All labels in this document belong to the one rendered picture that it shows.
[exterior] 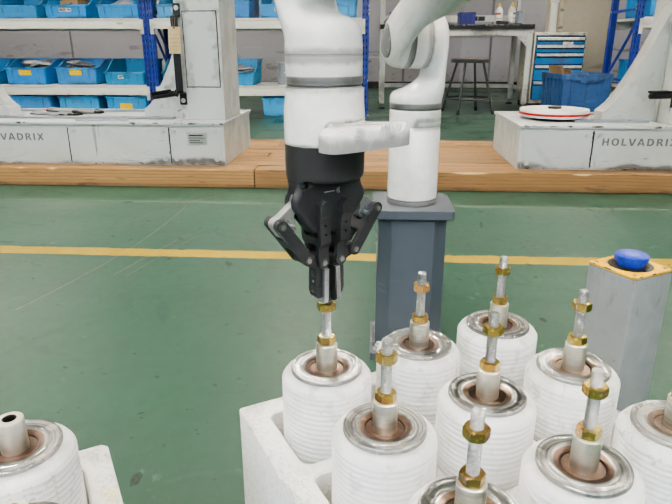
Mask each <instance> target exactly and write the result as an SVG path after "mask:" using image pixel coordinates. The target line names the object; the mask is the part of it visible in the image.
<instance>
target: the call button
mask: <svg viewBox="0 0 672 504"><path fill-rule="evenodd" d="M614 259H615V260H617V264H618V265H620V266H622V267H626V268H631V269H641V268H644V266H645V264H648V263H649V259H650V256H649V255H648V254H646V253H645V252H642V251H639V250H634V249H620V250H617V251H615V254H614Z"/></svg>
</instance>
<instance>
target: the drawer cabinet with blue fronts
mask: <svg viewBox="0 0 672 504"><path fill-rule="evenodd" d="M587 37H588V32H534V33H533V42H532V52H531V62H530V72H529V82H528V92H527V101H526V104H524V106H534V105H541V92H542V79H543V77H541V74H542V72H549V65H557V66H563V67H564V69H571V72H583V67H584V60H585V52H586V44H587ZM524 56H525V45H524V44H523V42H522V41H521V44H520V55H519V65H518V76H517V86H522V76H523V66H524ZM520 96H521V91H517V90H516V97H515V98H516V99H518V103H517V105H520V106H522V104H520Z"/></svg>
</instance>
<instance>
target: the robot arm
mask: <svg viewBox="0 0 672 504"><path fill-rule="evenodd" d="M274 1H275V6H276V10H277V14H278V17H279V21H280V24H281V27H282V30H283V34H284V40H285V45H284V54H285V83H286V85H287V86H286V87H285V102H284V138H285V167H286V176H287V179H288V190H287V193H286V195H285V199H284V201H285V206H284V207H283V208H282V209H281V210H280V211H279V212H278V213H277V214H276V215H275V216H271V215H269V216H267V217H266V218H265V220H264V225H265V226H266V228H267V229H268V230H269V231H270V233H271V234H272V235H273V236H274V238H275V239H276V240H277V241H278V242H279V244H280V245H281V246H282V247H283V248H284V250H285V251H286V252H287V253H288V255H289V256H290V257H291V258H292V259H293V260H295V261H298V262H300V263H302V264H303V265H305V266H307V267H309V291H310V294H311V295H313V298H314V299H315V300H317V301H319V302H321V303H326V302H329V301H330V291H331V299H333V300H336V299H339V298H341V292H342V291H343V288H344V278H343V277H344V268H343V263H344V262H345V261H346V258H347V257H348V256H350V255H351V254H353V255H356V254H358V253H359V251H360V249H361V247H362V246H363V244H364V242H365V240H366V238H367V236H368V234H369V232H370V231H371V229H372V227H373V225H374V223H375V221H376V219H377V217H378V215H379V214H380V212H381V210H382V204H381V203H380V202H377V201H374V200H371V199H369V198H368V197H367V196H365V195H364V188H363V186H362V183H361V180H360V178H361V177H362V176H363V174H364V167H365V151H372V150H380V149H387V148H388V180H387V202H388V203H389V204H392V205H395V206H400V207H412V208H418V207H428V206H432V205H434V204H436V196H437V179H438V161H439V142H440V123H441V107H442V98H443V94H444V89H445V77H446V67H447V59H448V50H449V25H448V22H447V19H446V17H445V16H446V15H448V14H450V13H451V12H453V11H455V10H457V9H459V8H460V7H462V6H464V5H465V4H467V3H468V2H470V1H471V0H401V1H400V2H399V3H398V5H397V6H396V7H395V9H394V10H393V12H392V13H391V15H390V16H389V18H388V20H387V22H386V24H385V27H384V30H383V33H382V38H381V53H382V57H383V59H384V61H385V62H386V63H387V64H388V65H389V66H391V67H394V68H400V69H420V73H419V76H418V77H417V78H416V79H415V80H414V81H413V82H412V83H410V84H409V85H407V86H405V87H402V88H400V89H397V90H395V91H393V92H392V93H391V95H390V109H389V122H368V121H365V107H364V99H363V86H362V84H363V55H362V54H363V39H362V30H361V27H360V25H359V23H358V22H357V21H356V20H355V19H353V18H351V17H349V16H346V15H343V14H341V13H340V12H339V10H338V7H337V3H336V0H274ZM293 218H295V219H296V221H297V222H298V223H299V225H300V226H301V231H302V239H303V240H304V242H305V245H304V244H303V243H302V241H301V240H300V239H299V237H298V236H297V235H296V234H295V232H294V231H295V230H296V226H295V223H294V220H293ZM356 231H357V232H356ZM355 232H356V234H355ZM354 234H355V236H354ZM353 236H354V238H353ZM352 238H353V240H352ZM351 240H352V241H351Z"/></svg>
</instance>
